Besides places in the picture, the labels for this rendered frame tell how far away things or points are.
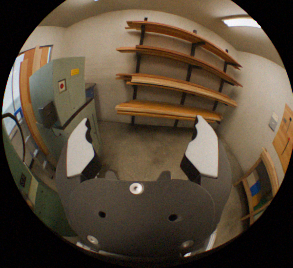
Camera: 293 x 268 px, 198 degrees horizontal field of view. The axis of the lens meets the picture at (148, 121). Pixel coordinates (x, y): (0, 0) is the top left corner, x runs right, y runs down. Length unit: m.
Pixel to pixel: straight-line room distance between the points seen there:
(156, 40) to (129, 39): 0.50
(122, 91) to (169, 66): 1.03
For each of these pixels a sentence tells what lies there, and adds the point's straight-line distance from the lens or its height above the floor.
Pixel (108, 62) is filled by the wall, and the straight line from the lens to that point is 1.99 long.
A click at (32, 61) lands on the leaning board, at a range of 2.30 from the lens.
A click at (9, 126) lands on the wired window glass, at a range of 2.26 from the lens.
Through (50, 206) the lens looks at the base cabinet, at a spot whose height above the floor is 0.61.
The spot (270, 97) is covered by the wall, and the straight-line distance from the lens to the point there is 2.53.
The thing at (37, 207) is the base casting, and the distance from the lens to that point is 0.91.
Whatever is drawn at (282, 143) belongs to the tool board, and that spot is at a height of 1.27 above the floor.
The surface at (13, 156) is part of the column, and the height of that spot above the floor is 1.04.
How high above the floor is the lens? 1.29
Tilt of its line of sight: 32 degrees down
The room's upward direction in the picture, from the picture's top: 9 degrees clockwise
